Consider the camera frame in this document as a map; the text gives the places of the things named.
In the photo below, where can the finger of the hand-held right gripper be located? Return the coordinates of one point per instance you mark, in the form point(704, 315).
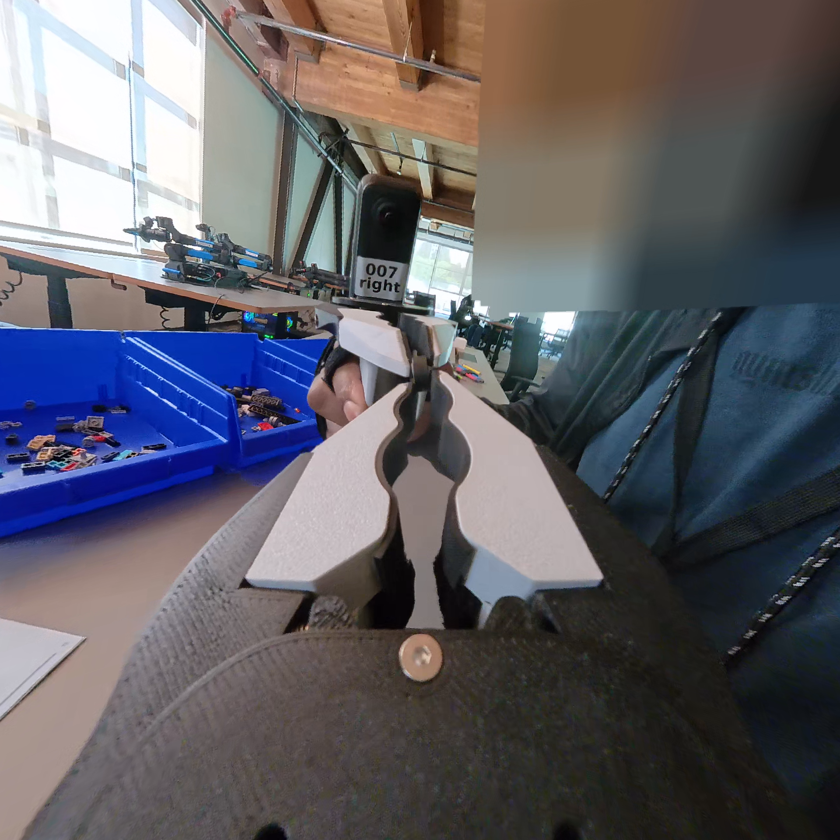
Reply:
point(436, 341)
point(377, 341)

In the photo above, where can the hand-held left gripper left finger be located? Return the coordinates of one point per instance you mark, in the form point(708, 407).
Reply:
point(321, 518)

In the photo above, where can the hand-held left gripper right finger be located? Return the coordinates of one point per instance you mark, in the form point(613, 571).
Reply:
point(525, 518)

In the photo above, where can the blue plastic bin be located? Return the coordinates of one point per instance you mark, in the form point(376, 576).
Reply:
point(289, 367)
point(98, 499)

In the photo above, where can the toy instruction booklet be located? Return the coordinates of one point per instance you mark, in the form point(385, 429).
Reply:
point(33, 663)

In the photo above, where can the person's right forearm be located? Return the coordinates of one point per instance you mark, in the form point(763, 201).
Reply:
point(538, 420)

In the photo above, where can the long wooden desk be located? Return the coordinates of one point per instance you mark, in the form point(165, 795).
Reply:
point(197, 285)

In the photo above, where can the grey desk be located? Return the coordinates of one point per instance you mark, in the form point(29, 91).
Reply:
point(131, 577)

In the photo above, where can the person's right hand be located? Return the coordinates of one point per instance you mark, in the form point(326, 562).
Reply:
point(338, 397)

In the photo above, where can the black office chair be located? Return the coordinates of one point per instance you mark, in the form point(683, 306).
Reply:
point(523, 354)

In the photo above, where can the computer case with rainbow fans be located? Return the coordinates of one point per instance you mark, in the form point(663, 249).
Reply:
point(269, 325)

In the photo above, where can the black toy beam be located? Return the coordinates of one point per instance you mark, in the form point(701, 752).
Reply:
point(266, 403)

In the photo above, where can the person's torso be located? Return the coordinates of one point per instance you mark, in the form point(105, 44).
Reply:
point(754, 492)

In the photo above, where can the pile of small toy bricks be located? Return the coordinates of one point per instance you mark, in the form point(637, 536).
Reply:
point(59, 453)

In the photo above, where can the large window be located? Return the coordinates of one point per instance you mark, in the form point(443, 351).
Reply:
point(98, 118)

